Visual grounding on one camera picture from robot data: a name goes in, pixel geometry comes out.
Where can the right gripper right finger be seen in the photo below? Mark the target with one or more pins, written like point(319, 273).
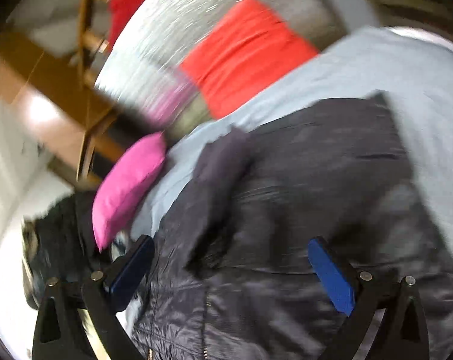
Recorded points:
point(402, 333)

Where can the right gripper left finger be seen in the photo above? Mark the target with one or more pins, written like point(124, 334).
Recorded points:
point(59, 332)

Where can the dark quilted puffer jacket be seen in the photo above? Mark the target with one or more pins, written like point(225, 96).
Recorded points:
point(231, 278)

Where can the pile of dark clothes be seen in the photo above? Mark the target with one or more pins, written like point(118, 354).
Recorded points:
point(60, 244)

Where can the pink pillow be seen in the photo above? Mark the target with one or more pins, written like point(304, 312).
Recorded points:
point(123, 188)

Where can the wooden cabinet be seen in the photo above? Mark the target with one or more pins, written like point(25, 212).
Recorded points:
point(77, 125)

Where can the grey blanket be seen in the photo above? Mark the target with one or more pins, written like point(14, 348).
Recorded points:
point(416, 80)

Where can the silver foil insulation mat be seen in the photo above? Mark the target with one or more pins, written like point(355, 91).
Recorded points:
point(141, 76)

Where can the wooden stair railing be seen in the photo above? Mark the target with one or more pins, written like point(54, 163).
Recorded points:
point(90, 43)

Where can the red-orange pillow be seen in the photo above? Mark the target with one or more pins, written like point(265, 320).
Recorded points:
point(249, 49)

